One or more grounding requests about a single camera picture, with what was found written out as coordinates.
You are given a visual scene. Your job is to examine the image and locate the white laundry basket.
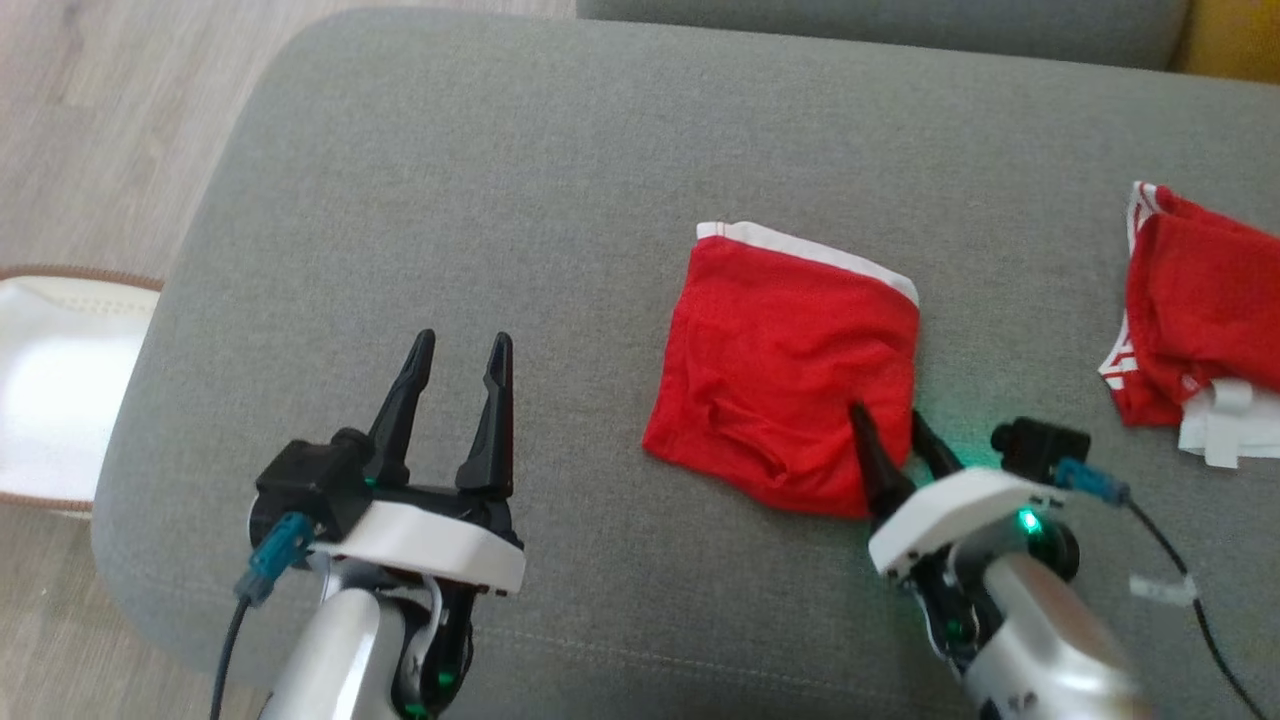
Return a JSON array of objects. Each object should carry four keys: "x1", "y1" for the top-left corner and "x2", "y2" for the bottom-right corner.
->
[{"x1": 0, "y1": 265, "x2": 164, "y2": 516}]

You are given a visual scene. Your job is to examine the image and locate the red Bulls 23 jersey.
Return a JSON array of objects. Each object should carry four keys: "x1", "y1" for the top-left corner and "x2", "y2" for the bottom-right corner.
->
[{"x1": 1098, "y1": 182, "x2": 1280, "y2": 469}]

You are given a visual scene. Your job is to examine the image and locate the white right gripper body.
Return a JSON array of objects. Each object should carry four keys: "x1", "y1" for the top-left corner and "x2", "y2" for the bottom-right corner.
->
[{"x1": 868, "y1": 468, "x2": 1066, "y2": 581}]

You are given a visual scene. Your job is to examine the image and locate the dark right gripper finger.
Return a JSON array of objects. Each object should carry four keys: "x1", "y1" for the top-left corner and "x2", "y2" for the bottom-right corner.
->
[
  {"x1": 908, "y1": 410, "x2": 966, "y2": 479},
  {"x1": 848, "y1": 402, "x2": 916, "y2": 521}
]

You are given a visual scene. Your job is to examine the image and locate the grey sofa chaise cushion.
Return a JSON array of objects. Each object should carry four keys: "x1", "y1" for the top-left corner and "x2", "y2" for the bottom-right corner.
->
[{"x1": 92, "y1": 8, "x2": 1280, "y2": 720}]

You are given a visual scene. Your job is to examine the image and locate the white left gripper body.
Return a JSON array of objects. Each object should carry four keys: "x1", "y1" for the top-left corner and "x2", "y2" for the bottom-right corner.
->
[{"x1": 310, "y1": 485, "x2": 528, "y2": 598}]

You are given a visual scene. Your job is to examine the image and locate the yellow sofa back cushion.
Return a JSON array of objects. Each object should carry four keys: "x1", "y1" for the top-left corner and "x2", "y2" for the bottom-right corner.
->
[{"x1": 1175, "y1": 0, "x2": 1280, "y2": 83}]

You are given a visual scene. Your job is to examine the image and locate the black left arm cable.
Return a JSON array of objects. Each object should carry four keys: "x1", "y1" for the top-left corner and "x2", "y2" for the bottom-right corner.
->
[{"x1": 208, "y1": 512, "x2": 317, "y2": 720}]

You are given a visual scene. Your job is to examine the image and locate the red white-striped shorts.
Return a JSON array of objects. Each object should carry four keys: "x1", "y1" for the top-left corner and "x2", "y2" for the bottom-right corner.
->
[{"x1": 642, "y1": 222, "x2": 921, "y2": 519}]

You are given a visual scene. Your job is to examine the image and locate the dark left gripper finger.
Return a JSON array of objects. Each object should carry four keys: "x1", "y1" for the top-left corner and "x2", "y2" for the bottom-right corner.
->
[
  {"x1": 455, "y1": 333, "x2": 515, "y2": 501},
  {"x1": 365, "y1": 330, "x2": 437, "y2": 491}
]

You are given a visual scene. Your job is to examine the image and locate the grey sofa seat cushion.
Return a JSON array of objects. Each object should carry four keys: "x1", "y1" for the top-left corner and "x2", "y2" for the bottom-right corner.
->
[{"x1": 577, "y1": 0, "x2": 1191, "y2": 71}]

